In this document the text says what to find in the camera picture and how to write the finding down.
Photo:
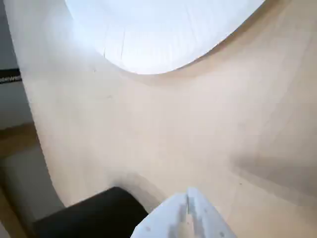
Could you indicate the white paper plate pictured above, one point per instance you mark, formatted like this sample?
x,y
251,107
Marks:
x,y
158,29

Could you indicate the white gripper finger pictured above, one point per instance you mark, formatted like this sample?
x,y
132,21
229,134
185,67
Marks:
x,y
208,218
158,220

